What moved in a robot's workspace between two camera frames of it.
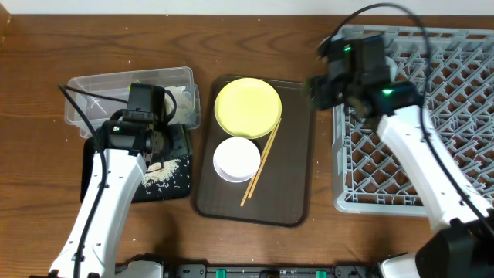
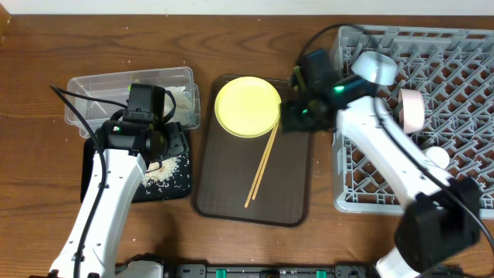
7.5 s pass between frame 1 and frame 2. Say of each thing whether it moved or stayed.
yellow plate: stayed
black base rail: stayed
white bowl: moved
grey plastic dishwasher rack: stayed
